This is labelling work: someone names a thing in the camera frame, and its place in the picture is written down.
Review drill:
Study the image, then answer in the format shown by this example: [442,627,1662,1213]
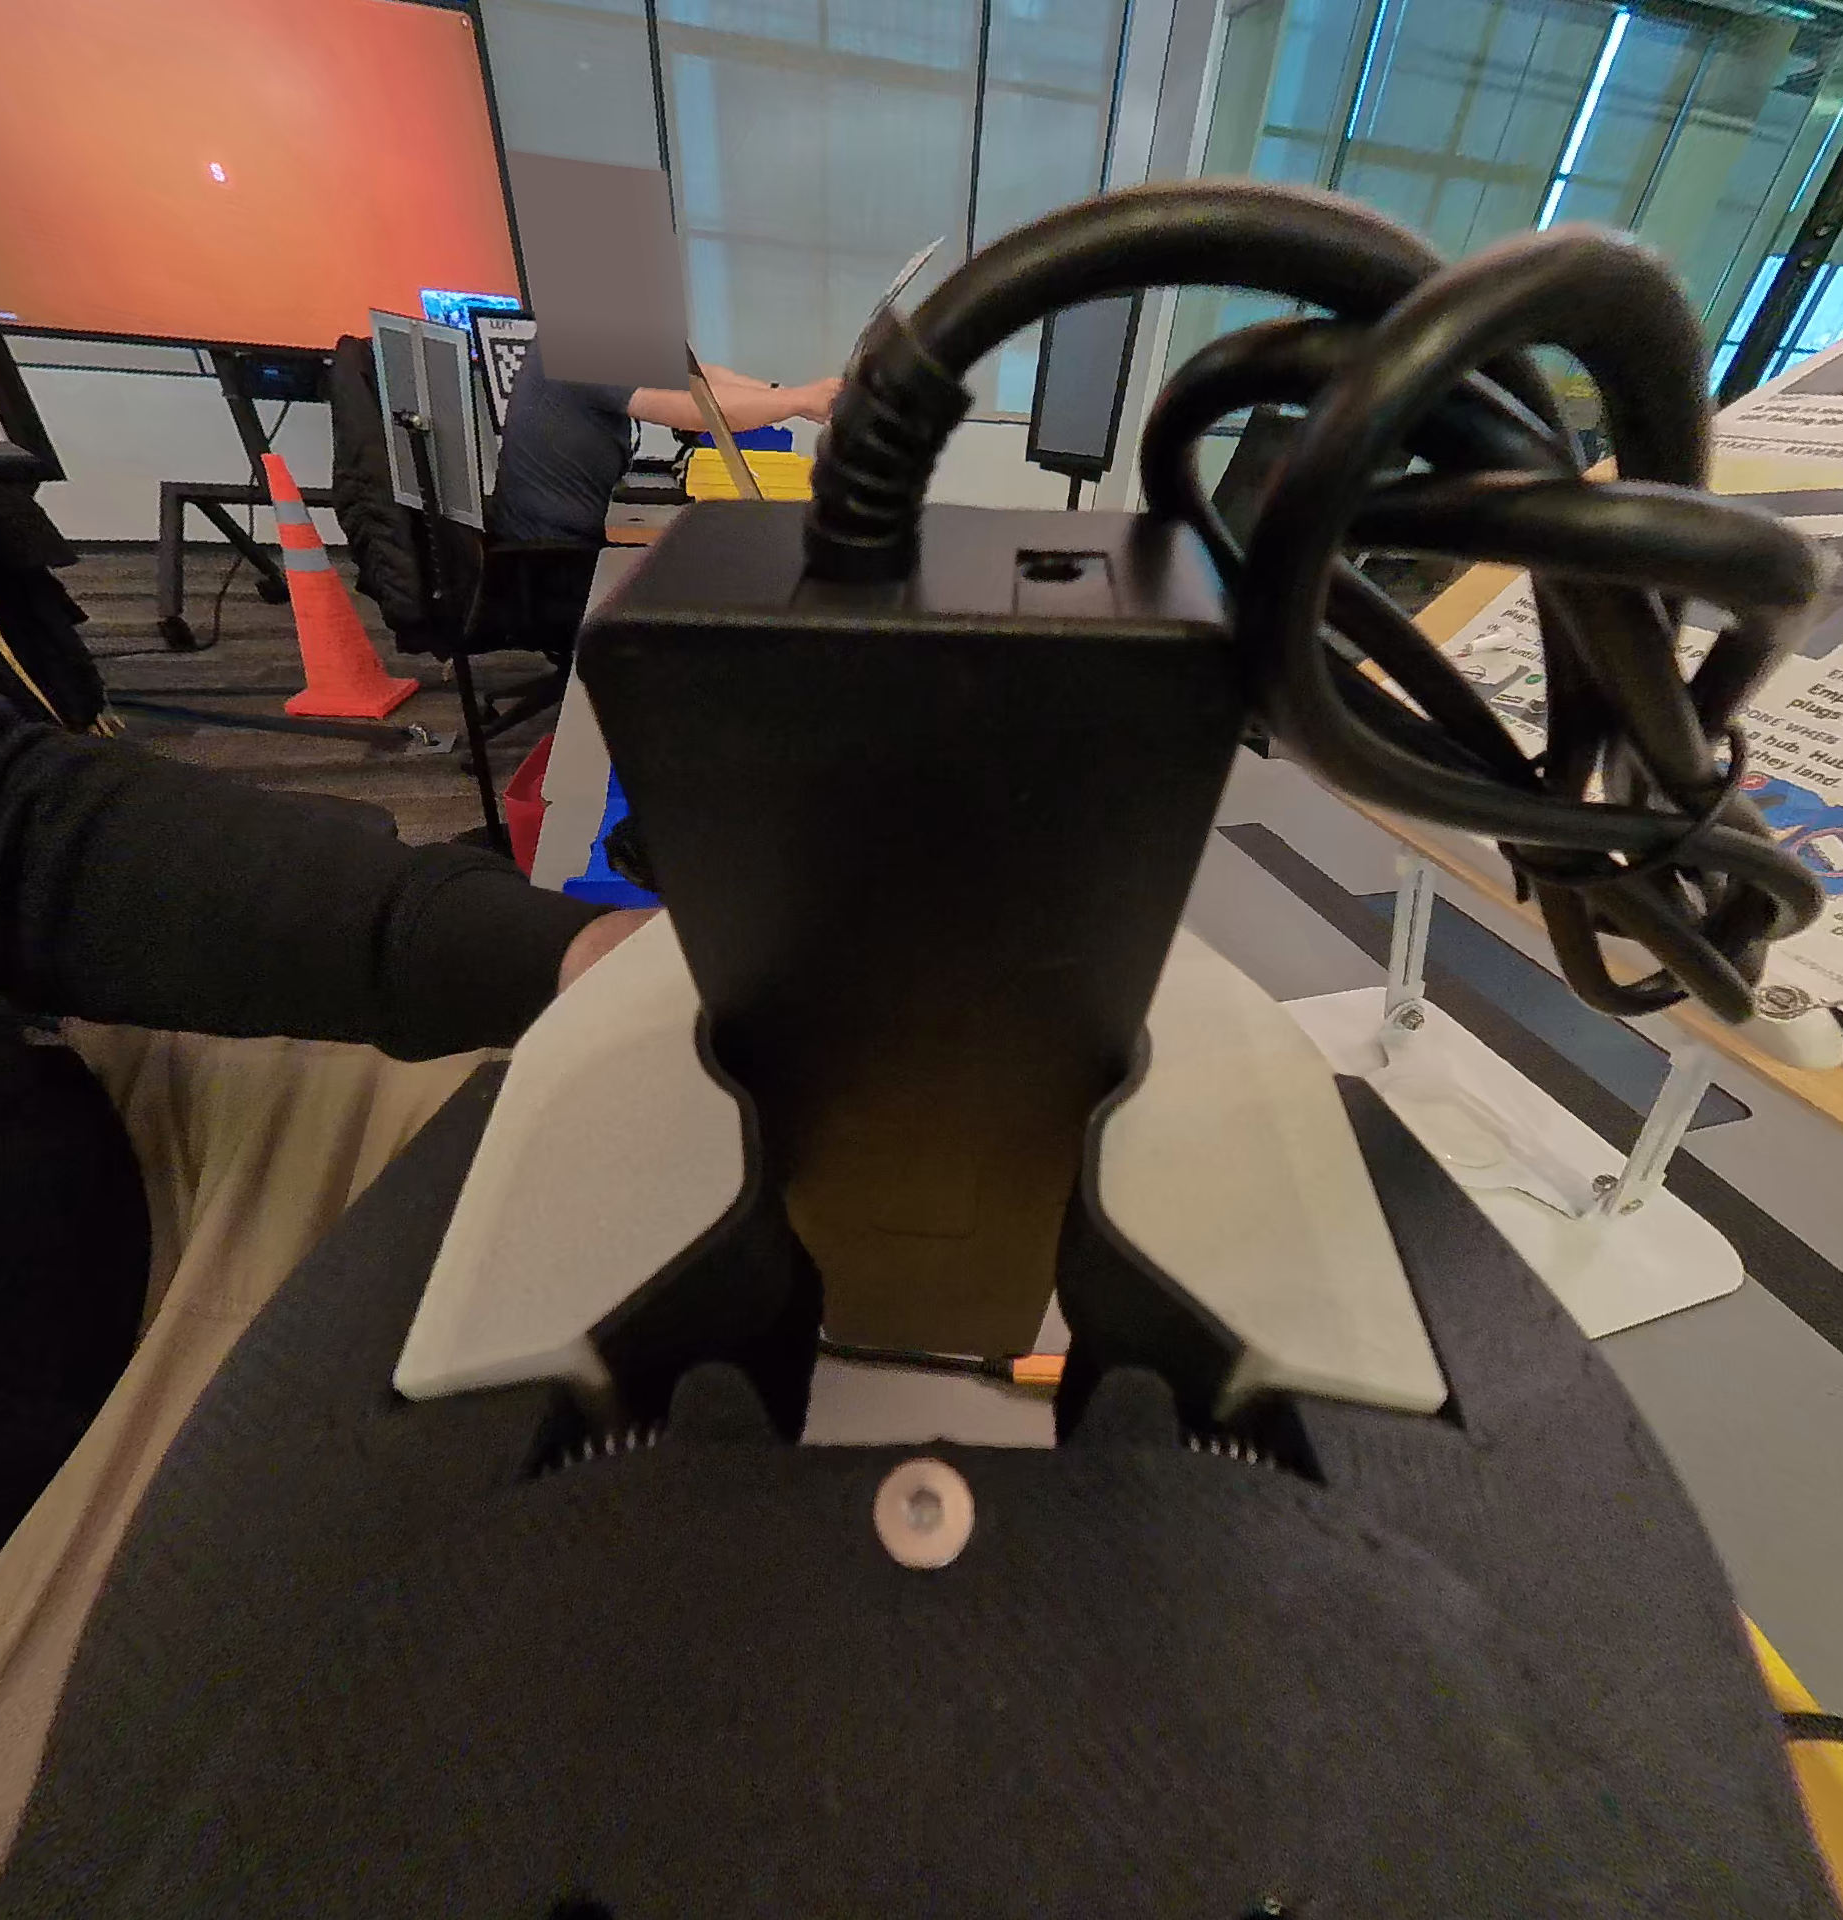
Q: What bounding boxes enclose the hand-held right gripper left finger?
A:
[393,908,820,1427]

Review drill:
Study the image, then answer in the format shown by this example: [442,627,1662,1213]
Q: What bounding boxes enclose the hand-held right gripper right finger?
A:
[1059,923,1450,1427]

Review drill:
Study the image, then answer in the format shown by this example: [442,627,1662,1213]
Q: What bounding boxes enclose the black orange usb cable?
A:
[820,1339,1074,1395]

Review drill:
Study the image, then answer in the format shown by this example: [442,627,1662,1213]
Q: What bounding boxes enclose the thick black power cord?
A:
[804,181,1840,1025]

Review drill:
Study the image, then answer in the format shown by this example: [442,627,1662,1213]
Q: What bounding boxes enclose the person's left forearm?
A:
[0,688,655,1064]

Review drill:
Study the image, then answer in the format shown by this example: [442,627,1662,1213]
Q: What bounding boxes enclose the person's beige pants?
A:
[0,1017,508,1915]

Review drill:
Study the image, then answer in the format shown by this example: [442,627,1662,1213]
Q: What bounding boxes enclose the blue bin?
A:
[563,763,667,913]

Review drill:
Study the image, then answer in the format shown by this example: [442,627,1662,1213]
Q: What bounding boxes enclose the red bin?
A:
[499,733,557,876]

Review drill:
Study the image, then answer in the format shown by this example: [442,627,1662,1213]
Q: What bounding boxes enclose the person's black top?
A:
[0,1021,154,1599]

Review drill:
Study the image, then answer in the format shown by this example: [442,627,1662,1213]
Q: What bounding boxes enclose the small white object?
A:
[1752,982,1843,1074]

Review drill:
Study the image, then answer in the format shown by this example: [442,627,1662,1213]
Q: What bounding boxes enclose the orange traffic cone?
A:
[258,451,420,723]

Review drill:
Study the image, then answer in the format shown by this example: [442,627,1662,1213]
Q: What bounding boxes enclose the black office chair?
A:
[326,334,606,849]

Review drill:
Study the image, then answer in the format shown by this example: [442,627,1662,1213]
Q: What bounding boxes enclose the printed instruction poster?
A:
[1437,318,1843,1041]

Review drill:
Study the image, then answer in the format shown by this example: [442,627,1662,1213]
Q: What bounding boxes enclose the yellow bin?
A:
[1742,1617,1843,1920]
[683,445,814,506]

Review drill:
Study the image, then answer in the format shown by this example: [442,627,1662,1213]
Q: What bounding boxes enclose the grey perforated panel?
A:
[367,310,487,531]

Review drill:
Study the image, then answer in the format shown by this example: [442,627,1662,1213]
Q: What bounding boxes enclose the black bag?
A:
[0,451,109,741]

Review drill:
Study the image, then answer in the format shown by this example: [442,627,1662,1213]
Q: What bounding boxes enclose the printed tag sign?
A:
[467,306,542,435]

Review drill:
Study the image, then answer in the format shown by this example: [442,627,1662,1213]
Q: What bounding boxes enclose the black screen stand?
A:
[152,349,340,651]

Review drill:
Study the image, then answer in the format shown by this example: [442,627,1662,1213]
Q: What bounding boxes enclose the black monitor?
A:
[1025,290,1151,471]

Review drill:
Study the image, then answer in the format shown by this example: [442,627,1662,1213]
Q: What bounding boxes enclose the large orange screen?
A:
[0,0,530,357]

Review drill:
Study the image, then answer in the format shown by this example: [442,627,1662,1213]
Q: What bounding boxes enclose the white stand with clear bracket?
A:
[1284,845,1750,1341]

